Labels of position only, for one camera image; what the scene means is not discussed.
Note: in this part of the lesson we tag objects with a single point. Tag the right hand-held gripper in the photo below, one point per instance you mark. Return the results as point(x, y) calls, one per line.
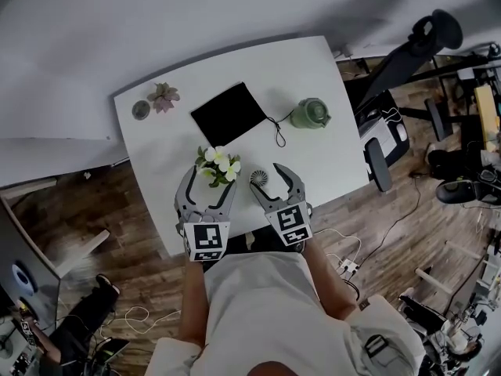
point(289, 221)

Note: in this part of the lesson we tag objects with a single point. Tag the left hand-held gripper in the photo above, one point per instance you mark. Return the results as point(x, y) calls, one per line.
point(205, 237)

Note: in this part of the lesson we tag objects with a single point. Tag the small white handheld fan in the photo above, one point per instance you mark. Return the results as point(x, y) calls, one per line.
point(259, 178)

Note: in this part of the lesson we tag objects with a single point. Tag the person's left forearm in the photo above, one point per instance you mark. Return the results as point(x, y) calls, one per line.
point(193, 308)

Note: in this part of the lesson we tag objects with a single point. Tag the person's right forearm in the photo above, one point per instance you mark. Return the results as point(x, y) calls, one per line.
point(332, 288)

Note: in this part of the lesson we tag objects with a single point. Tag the white flower plant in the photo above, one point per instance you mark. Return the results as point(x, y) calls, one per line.
point(219, 163)

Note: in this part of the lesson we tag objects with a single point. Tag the white table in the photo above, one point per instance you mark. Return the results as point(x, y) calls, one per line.
point(325, 151)

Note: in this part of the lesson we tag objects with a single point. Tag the white power strip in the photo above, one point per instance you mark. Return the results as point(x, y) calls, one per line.
point(348, 267)

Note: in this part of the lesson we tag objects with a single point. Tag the pink succulent plant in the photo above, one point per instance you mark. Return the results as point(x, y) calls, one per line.
point(163, 98)

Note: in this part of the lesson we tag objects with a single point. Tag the small round grey tin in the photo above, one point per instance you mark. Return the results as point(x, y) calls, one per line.
point(141, 110)

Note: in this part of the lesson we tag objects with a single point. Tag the person's white shirt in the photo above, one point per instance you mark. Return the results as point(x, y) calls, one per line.
point(266, 308)

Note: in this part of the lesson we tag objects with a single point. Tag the grey laptop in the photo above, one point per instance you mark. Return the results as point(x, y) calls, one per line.
point(377, 135)

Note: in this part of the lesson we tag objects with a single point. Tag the white computer mouse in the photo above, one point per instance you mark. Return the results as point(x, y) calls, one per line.
point(401, 131)

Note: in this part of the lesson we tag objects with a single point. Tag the black round seat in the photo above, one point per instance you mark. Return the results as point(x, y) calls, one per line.
point(454, 191)

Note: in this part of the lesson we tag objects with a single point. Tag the black office chair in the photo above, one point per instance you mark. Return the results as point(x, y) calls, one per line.
point(395, 61)

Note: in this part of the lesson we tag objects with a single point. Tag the dark wooden table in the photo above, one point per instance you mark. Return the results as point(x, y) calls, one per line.
point(27, 245)

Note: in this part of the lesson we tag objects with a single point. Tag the round blue object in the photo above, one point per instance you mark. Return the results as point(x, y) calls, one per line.
point(23, 279)

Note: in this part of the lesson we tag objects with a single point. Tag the yellow box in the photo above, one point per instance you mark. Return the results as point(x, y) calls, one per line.
point(485, 116)

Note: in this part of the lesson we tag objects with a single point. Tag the white wall adapter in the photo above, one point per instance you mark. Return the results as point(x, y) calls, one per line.
point(344, 51)

